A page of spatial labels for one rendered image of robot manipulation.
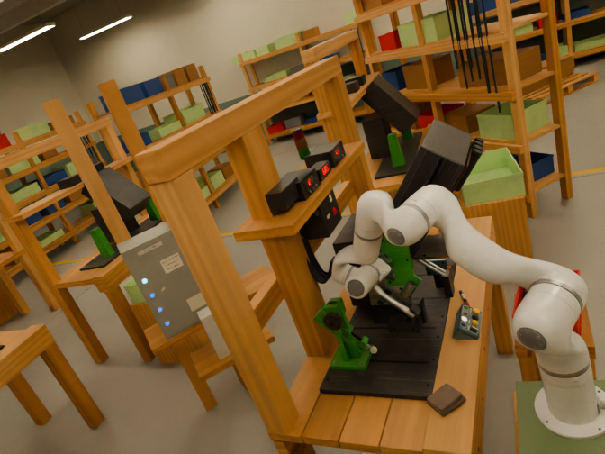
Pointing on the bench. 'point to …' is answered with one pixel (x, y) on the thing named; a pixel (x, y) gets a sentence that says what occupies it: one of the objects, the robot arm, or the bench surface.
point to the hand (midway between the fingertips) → (382, 261)
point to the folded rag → (446, 399)
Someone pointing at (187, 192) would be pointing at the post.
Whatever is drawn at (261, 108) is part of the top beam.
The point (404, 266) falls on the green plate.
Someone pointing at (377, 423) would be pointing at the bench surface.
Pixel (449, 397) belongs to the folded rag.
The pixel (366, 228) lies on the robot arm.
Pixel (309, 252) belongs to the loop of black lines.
